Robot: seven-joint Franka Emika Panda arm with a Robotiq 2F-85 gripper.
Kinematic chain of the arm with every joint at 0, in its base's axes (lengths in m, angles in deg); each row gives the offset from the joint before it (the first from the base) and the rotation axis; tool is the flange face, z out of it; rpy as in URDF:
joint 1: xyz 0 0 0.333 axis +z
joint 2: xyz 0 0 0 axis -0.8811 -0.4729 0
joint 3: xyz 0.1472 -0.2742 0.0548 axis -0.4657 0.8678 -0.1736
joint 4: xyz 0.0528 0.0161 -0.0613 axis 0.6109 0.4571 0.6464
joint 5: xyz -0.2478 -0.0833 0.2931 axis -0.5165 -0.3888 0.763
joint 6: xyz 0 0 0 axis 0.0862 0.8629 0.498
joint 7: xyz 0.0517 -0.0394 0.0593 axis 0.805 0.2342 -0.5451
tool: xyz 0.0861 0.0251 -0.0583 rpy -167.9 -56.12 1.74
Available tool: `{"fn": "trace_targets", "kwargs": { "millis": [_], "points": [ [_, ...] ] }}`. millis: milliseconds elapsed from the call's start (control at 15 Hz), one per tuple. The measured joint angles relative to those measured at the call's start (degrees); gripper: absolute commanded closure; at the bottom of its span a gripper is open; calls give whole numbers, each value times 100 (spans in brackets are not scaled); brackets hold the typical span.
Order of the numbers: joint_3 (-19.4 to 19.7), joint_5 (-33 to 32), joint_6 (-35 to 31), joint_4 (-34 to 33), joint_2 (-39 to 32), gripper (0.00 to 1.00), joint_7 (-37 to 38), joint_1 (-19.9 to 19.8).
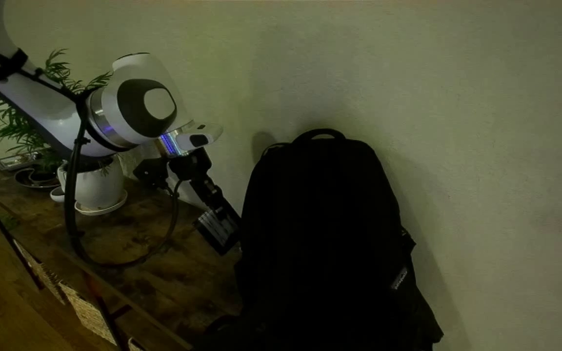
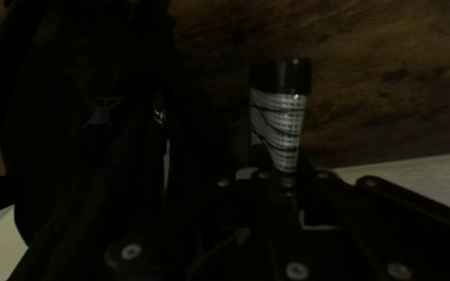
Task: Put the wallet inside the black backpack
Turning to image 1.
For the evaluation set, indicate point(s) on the black backpack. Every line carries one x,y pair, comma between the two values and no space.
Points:
320,245

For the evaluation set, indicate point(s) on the small white dish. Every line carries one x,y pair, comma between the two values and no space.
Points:
58,195

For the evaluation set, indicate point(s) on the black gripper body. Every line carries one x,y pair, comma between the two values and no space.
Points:
195,169

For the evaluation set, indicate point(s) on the black wallet silver woven panel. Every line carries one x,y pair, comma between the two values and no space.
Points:
218,228

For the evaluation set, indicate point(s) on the black metal table brace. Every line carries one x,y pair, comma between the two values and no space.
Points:
105,312

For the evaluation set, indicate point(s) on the dark round coaster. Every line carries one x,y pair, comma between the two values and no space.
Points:
29,175

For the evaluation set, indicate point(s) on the green leafy plant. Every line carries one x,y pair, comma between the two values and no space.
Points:
27,117

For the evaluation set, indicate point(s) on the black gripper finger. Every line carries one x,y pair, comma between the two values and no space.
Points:
230,210
218,210

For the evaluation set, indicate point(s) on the white plant pot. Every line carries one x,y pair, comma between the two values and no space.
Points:
95,185

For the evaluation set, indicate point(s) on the white pot saucer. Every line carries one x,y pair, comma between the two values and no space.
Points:
101,206

